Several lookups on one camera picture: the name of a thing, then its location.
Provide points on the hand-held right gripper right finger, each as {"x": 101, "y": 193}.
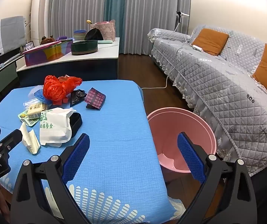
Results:
{"x": 189, "y": 158}

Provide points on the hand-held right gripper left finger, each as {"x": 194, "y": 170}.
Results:
{"x": 77, "y": 158}

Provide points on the white tissue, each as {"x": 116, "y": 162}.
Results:
{"x": 30, "y": 140}

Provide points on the green snack packet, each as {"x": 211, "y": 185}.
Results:
{"x": 24, "y": 117}

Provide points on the beige snack packet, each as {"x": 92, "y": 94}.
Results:
{"x": 36, "y": 110}

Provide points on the black plastic box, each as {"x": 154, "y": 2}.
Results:
{"x": 76, "y": 121}

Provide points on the pink plastic bin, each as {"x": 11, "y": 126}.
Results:
{"x": 170, "y": 126}

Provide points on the clear plastic packet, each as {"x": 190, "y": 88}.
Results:
{"x": 29, "y": 103}

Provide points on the white paper bag green print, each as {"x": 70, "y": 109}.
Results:
{"x": 54, "y": 126}

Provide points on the blue plastic bag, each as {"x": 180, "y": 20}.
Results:
{"x": 39, "y": 95}

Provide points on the black plastic wrapper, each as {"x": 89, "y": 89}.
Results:
{"x": 77, "y": 96}

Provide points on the red plastic bag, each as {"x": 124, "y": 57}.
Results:
{"x": 54, "y": 91}

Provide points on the dark printed packet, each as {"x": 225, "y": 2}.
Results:
{"x": 96, "y": 98}

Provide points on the sofa with grey quilted cover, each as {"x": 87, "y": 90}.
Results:
{"x": 217, "y": 86}

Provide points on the colourful tin box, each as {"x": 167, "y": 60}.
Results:
{"x": 40, "y": 57}

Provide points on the television with grey cover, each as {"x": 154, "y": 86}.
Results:
{"x": 7, "y": 32}

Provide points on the brown teapot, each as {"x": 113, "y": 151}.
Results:
{"x": 47, "y": 40}

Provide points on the white top coffee table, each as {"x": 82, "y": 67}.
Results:
{"x": 96, "y": 53}

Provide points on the thin bamboo plant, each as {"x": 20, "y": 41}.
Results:
{"x": 31, "y": 31}

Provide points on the white remote control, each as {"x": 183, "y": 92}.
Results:
{"x": 196, "y": 47}

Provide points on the dark green round bowl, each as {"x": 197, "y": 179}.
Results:
{"x": 84, "y": 47}

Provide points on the purple plastic object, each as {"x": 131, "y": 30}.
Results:
{"x": 62, "y": 37}

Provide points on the pale green plastic bowl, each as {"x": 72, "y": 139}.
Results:
{"x": 79, "y": 38}

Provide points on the blue plastic bowl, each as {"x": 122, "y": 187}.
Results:
{"x": 80, "y": 31}

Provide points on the pink fabric basket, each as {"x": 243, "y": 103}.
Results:
{"x": 105, "y": 31}

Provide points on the white standing air conditioner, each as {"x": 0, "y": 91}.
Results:
{"x": 41, "y": 11}

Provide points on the yellow flower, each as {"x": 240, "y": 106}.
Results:
{"x": 89, "y": 22}

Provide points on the grey curtain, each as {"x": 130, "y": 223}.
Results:
{"x": 77, "y": 4}
{"x": 156, "y": 11}

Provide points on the teal curtain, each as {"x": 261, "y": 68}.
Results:
{"x": 116, "y": 11}

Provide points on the small photo frame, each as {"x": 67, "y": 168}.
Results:
{"x": 28, "y": 45}

